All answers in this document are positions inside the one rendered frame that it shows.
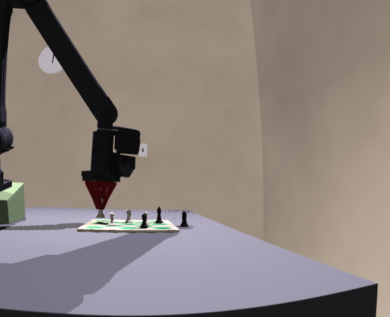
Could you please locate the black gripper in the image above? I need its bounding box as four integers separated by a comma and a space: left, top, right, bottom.
81, 150, 122, 209

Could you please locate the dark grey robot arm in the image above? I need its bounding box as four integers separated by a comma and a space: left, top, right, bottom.
0, 0, 141, 178

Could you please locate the green and cream chessboard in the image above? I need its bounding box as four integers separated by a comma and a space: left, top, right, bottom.
77, 219, 179, 233

